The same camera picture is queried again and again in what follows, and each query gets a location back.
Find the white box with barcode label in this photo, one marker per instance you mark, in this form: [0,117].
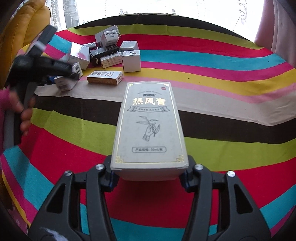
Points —
[110,38]

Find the yellow leather sofa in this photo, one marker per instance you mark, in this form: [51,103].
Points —
[20,27]

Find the grey box with gold print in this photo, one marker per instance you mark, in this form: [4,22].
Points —
[148,129]

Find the black box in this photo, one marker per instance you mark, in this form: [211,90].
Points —
[104,52]

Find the orange and white flat box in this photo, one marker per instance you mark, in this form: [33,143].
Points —
[104,77]

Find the colourful striped cloth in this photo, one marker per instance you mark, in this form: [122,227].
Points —
[231,92]

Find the white lace curtain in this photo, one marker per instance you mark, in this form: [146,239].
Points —
[161,7]

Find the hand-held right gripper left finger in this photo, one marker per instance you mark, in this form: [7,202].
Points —
[108,180]

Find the pink curtain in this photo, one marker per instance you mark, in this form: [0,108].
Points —
[277,27]

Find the white box with orange print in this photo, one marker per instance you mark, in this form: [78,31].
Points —
[112,61]

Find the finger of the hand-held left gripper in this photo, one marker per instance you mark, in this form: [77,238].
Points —
[62,67]
[49,80]

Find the person's left hand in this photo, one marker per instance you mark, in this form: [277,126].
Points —
[26,120]

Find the plain white box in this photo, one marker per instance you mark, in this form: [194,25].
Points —
[131,61]

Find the large silver box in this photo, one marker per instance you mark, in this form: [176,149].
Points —
[79,55]

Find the white box with striped barcode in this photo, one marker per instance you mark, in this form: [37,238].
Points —
[78,69]

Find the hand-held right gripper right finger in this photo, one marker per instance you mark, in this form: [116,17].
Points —
[188,180]

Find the small white box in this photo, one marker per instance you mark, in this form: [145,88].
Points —
[64,84]

